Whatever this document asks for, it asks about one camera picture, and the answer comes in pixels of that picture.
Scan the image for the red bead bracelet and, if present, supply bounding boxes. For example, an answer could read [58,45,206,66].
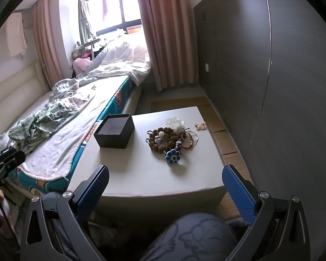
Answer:
[181,130,200,150]

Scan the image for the blue flower hair scrunchie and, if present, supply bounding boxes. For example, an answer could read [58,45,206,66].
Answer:
[165,149,181,164]

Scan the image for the gold butterfly brooch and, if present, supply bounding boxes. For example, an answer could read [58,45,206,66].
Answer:
[194,122,207,131]

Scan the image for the brown bead bracelet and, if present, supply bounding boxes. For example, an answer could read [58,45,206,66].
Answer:
[145,127,183,153]

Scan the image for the white fabric flower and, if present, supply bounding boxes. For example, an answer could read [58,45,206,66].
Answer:
[165,116,186,134]

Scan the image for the black jewelry box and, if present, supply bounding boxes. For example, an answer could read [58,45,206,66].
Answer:
[94,114,135,149]

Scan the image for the cardboard sheet on floor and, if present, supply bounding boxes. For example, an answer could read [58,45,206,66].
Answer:
[140,99,250,221]

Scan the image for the bed with white blanket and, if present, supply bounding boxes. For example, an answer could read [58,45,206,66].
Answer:
[0,75,137,194]

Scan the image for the person's patterned trouser leg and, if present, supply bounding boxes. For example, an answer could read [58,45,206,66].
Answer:
[141,213,238,260]

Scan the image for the beige padded headboard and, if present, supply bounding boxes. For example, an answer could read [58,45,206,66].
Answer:
[0,61,49,134]

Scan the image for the white square table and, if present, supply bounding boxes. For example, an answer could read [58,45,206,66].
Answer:
[68,107,225,219]

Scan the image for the green patterned clothes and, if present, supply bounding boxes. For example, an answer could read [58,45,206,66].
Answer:
[8,78,96,153]

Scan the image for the hanging white cloth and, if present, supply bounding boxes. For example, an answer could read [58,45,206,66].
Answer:
[5,12,27,57]

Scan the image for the pink plush toy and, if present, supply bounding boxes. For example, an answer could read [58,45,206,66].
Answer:
[72,57,92,78]

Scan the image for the dark grey wardrobe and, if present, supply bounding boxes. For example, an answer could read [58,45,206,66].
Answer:
[192,0,326,260]

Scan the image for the pink curtain left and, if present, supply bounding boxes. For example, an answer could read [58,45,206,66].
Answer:
[32,0,63,88]

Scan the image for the pink curtain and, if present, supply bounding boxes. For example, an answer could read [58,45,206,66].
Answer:
[138,0,198,91]
[32,0,63,88]

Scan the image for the white duvet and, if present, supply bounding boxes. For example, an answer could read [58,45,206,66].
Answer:
[85,31,151,86]

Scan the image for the pink curtain right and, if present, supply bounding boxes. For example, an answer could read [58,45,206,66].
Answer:
[138,0,198,91]

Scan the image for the window with dark frame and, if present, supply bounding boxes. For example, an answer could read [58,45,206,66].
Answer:
[81,0,142,36]

